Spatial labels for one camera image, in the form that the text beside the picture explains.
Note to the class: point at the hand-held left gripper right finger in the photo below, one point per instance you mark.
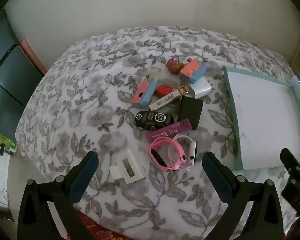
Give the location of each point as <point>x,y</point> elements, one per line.
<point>216,175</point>

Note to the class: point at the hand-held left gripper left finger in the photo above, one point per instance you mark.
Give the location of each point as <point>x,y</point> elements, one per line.
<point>83,177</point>

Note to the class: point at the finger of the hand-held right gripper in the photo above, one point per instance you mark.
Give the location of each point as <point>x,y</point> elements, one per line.
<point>298,170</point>

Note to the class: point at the white smartwatch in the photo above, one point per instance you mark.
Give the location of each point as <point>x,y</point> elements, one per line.
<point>192,152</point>

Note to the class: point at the white hair claw clip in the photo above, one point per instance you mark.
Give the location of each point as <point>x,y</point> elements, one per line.
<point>120,174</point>

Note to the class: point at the pink smartwatch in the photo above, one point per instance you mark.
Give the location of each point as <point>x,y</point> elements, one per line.
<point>165,140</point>

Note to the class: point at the teal-rimmed white tray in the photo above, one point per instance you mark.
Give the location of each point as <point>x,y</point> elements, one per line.
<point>265,117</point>

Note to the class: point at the magenta plastic packet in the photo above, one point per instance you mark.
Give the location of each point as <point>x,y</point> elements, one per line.
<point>170,131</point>

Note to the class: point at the black charger plug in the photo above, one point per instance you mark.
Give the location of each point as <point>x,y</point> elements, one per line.
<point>190,112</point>

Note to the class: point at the black toy car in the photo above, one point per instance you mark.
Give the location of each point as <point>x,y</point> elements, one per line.
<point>152,120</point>

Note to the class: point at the white power bank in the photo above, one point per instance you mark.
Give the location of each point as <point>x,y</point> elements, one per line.
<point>201,87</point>

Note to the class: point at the beige tube with gold cap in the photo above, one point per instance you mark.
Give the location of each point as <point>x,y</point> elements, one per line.
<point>165,101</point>

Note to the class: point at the red toy piece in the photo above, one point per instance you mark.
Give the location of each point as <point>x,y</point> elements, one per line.
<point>163,90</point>

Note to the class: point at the pink and blue toy gun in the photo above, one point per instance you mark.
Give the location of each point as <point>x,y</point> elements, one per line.
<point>190,70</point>

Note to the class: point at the red round toy figure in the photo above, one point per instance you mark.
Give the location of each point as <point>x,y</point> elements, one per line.
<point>173,66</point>

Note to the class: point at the red patterned cloth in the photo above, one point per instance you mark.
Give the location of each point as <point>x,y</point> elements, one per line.
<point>95,230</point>

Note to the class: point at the white power strip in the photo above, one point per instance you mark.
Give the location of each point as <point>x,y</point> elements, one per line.
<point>295,81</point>

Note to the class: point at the green paper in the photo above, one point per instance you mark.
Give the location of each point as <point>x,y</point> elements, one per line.
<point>2,140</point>

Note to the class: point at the dark teal cabinet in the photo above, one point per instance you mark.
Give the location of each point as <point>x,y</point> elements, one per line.
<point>10,80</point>

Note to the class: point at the pink bed frame edge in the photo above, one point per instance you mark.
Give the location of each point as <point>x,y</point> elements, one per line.
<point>33,57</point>

